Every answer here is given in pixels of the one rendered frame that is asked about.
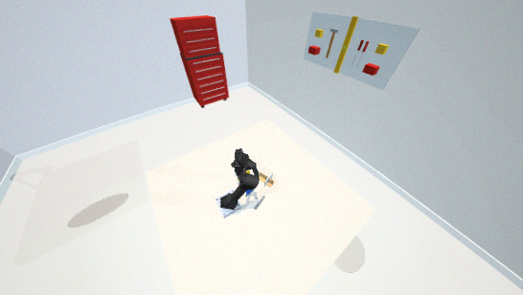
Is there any tan notched board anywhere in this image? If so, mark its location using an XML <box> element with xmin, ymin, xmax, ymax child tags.
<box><xmin>260</xmin><ymin>172</ymin><xmax>275</xmax><ymax>188</ymax></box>

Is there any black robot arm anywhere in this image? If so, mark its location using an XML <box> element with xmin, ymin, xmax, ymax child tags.
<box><xmin>220</xmin><ymin>148</ymin><xmax>260</xmax><ymax>210</ymax></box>

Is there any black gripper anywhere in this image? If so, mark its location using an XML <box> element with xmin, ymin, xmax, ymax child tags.
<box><xmin>231</xmin><ymin>162</ymin><xmax>244</xmax><ymax>182</ymax></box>

